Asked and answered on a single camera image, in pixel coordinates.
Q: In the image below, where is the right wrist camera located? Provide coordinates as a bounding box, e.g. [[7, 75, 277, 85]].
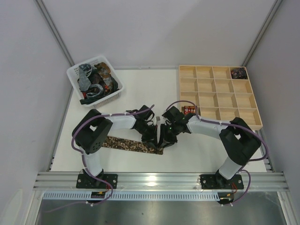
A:
[[162, 106, 187, 125]]

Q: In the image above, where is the grey patterned tie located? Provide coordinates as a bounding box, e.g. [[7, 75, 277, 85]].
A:
[[78, 64, 104, 99]]

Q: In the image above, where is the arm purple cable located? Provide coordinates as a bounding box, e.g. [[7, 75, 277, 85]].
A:
[[44, 104, 155, 213], [164, 100, 270, 204]]

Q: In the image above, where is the white slotted cable duct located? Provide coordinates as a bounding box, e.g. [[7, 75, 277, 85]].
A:
[[43, 191, 231, 201]]

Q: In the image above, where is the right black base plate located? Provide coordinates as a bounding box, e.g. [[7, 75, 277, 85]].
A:
[[200, 174, 244, 190]]

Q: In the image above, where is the white plastic basket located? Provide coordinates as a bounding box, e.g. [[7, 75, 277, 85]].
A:
[[67, 55, 124, 108]]

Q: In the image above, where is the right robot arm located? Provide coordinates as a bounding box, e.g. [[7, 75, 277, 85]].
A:
[[158, 113, 262, 180]]

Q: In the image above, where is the brown floral tie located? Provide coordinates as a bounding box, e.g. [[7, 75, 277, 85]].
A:
[[102, 136, 164, 155]]

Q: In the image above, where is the dark green tie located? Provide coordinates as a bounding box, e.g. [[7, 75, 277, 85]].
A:
[[80, 80, 119, 105]]

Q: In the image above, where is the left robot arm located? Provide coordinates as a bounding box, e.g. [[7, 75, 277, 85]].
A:
[[71, 105, 159, 180]]

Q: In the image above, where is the rolled dark floral tie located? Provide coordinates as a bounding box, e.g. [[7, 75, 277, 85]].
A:
[[231, 67, 248, 80]]

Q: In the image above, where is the rolled red patterned tie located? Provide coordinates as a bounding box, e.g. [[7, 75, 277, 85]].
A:
[[183, 105, 200, 115]]

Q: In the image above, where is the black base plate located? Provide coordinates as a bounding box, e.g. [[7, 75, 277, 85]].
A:
[[76, 173, 118, 189], [200, 174, 244, 190]]

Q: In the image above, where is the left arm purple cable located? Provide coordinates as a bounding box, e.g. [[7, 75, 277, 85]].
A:
[[44, 104, 155, 213]]

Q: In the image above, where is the wooden compartment tray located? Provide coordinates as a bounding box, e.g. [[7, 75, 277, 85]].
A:
[[179, 65, 263, 130]]

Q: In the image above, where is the brown orange patterned tie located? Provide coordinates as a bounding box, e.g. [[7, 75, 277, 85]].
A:
[[94, 62, 113, 89]]

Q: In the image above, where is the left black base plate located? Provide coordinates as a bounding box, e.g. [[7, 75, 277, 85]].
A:
[[76, 173, 118, 189]]

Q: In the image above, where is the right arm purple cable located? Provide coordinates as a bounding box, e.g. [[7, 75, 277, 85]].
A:
[[164, 100, 270, 204]]

